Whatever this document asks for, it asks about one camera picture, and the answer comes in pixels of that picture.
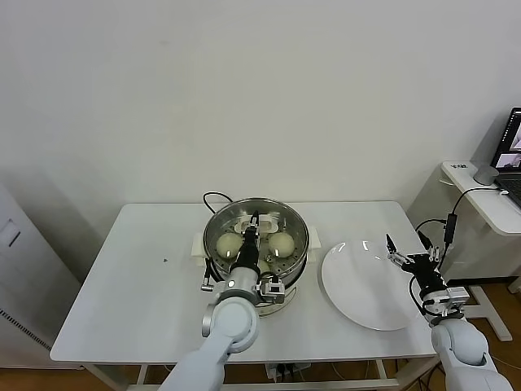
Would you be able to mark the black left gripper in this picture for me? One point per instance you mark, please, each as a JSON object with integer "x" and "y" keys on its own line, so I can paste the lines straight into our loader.
{"x": 249, "y": 254}

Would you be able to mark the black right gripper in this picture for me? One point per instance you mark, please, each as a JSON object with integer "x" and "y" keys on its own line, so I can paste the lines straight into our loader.
{"x": 425, "y": 273}

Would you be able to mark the round glass lid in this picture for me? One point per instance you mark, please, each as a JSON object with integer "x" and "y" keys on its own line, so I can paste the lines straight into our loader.
{"x": 266, "y": 224}

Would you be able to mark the white steamed baozi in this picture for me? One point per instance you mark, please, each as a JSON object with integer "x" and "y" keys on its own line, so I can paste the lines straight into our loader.
{"x": 264, "y": 266}
{"x": 281, "y": 245}
{"x": 227, "y": 246}

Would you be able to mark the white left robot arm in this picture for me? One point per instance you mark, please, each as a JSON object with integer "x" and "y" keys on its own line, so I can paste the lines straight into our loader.
{"x": 232, "y": 322}

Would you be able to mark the stainless steel steamer pot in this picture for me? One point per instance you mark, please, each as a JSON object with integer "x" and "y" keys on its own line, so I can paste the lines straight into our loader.
{"x": 297, "y": 244}

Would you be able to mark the black USB hub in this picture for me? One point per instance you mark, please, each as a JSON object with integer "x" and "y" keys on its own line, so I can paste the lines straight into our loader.
{"x": 451, "y": 228}

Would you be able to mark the white round plate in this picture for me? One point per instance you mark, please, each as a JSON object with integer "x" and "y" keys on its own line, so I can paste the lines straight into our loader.
{"x": 354, "y": 285}

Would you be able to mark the cream electric cooker base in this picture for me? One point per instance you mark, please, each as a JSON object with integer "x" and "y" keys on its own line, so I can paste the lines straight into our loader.
{"x": 293, "y": 285}

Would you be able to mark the white side desk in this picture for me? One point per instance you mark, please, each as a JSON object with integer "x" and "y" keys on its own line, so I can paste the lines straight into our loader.
{"x": 488, "y": 212}

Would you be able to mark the grey cylinder speaker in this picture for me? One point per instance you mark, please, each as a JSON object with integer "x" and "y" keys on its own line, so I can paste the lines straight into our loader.
{"x": 485, "y": 174}

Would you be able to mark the white power strip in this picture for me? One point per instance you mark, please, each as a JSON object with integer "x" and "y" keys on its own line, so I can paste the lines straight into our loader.
{"x": 285, "y": 371}

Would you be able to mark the open laptop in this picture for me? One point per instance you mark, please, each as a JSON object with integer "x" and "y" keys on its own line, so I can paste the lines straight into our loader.
{"x": 509, "y": 138}

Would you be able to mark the white cabinet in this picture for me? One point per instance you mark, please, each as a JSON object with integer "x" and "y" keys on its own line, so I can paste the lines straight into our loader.
{"x": 24, "y": 264}

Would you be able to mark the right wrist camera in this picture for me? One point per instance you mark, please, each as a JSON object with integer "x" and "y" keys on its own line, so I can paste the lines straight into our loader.
{"x": 447, "y": 300}

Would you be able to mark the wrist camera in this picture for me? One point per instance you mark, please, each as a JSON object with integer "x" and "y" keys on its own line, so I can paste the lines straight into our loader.
{"x": 272, "y": 290}
{"x": 447, "y": 300}

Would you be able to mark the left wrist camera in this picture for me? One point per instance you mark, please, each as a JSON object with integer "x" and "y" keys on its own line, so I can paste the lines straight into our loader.
{"x": 272, "y": 290}

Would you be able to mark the white table frame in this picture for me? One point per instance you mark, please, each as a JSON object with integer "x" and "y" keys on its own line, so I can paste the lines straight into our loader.
{"x": 141, "y": 374}

